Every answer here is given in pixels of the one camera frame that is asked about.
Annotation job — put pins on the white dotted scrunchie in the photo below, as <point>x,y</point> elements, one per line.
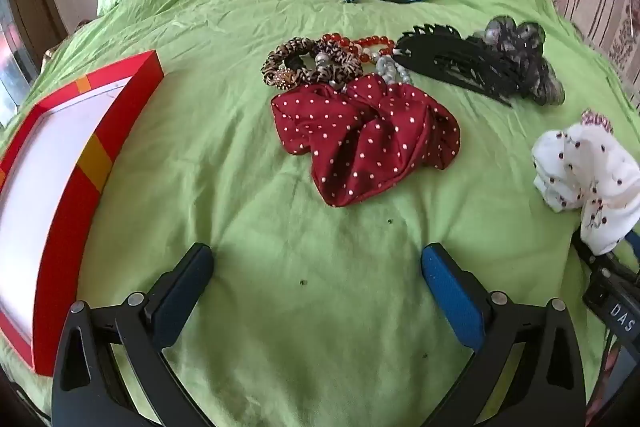
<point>585,167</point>

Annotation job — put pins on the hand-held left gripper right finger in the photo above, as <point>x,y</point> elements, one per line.
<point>450,297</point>

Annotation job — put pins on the red polka dot scrunchie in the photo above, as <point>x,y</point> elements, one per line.
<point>370,137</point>

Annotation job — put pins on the green bed sheet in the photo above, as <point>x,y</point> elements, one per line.
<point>210,187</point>

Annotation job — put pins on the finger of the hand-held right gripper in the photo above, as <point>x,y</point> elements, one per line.
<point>595,254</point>
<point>634,244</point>

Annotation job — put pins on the grey organza scrunchie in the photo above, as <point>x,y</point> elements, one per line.
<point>520,39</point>

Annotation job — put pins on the brown floral blanket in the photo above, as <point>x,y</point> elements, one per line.
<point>60,47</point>

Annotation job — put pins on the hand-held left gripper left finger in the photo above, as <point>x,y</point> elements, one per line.
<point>180,297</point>

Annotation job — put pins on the pink plaid scrunchie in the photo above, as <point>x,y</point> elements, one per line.
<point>597,120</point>

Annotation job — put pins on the red cardboard box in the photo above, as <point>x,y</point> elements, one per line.
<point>55,177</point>

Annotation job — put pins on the leopard print scrunchie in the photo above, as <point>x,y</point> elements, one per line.
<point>340,59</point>

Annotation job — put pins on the black hair claw clip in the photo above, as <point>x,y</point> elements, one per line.
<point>450,59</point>

